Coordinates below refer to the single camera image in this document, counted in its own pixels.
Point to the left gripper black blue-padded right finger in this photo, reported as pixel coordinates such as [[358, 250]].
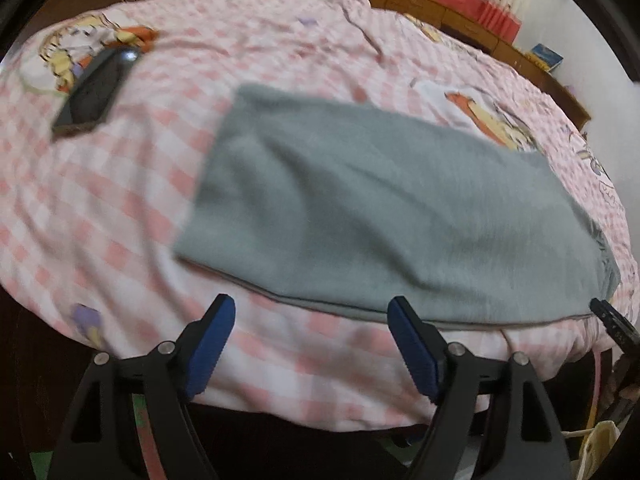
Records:
[[522, 438]]

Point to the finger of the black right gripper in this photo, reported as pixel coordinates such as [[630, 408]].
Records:
[[616, 326]]

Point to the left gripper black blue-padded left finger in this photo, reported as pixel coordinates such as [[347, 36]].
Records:
[[99, 438]]

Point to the grey pants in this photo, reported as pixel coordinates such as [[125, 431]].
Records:
[[340, 207]]

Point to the blue picture book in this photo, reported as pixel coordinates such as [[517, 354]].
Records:
[[544, 57]]

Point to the black smartphone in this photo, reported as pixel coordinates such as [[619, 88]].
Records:
[[95, 92]]

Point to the long wooden low cabinet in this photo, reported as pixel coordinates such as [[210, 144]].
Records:
[[464, 29]]

